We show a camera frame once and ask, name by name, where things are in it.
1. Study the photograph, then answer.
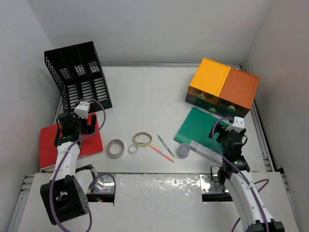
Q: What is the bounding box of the small white tape roll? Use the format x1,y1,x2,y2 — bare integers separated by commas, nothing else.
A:
128,144,139,154

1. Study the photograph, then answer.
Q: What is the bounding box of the black mesh file organizer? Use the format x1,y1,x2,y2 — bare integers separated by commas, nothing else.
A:
44,41,112,113

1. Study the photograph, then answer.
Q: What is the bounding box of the green notebook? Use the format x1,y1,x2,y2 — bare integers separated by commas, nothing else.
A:
174,107,222,165

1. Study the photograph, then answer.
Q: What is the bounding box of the large clear tape roll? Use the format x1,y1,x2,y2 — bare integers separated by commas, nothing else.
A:
108,139,125,159

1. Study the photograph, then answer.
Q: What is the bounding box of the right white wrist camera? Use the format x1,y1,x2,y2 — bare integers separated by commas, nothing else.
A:
227,116,245,133

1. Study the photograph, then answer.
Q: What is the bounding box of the orange highlighter pen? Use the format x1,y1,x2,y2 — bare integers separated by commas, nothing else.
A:
149,145,174,163

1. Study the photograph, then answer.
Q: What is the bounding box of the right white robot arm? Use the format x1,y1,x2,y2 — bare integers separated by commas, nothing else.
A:
209,120,285,232

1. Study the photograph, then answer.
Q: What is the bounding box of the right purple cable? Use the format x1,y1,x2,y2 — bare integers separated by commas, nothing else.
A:
211,116,270,232

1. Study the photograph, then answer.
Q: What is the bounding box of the orange drawer box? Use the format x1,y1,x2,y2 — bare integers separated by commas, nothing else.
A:
216,68,260,111

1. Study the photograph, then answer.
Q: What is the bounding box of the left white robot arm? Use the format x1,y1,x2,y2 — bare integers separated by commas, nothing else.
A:
40,111,97,225

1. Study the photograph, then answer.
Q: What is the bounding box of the purple cable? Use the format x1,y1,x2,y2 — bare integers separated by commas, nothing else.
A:
211,116,270,232
52,98,107,232

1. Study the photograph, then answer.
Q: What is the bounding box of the right metal arm base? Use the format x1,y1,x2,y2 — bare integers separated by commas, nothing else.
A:
200,174,229,194

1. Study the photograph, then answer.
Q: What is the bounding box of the yellow drawer box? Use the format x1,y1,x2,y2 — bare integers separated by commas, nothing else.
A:
188,58,231,104

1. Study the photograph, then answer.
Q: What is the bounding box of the grey green pen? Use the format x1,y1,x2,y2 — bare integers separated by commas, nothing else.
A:
157,134,175,158

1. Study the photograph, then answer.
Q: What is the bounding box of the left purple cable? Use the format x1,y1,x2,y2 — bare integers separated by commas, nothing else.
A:
52,98,107,232

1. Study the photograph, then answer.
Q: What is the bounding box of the left metal arm base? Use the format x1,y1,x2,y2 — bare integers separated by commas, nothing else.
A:
87,173,116,194

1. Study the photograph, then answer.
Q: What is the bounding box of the beige masking tape roll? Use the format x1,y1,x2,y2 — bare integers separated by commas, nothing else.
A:
132,131,153,147

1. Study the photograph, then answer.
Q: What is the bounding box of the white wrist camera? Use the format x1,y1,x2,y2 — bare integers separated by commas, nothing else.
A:
227,116,245,133
73,101,90,119

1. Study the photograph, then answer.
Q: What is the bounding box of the red notebook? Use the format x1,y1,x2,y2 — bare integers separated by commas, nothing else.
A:
39,124,103,170

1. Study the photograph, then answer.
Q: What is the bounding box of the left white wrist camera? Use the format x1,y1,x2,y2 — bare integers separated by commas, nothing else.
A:
73,101,90,119

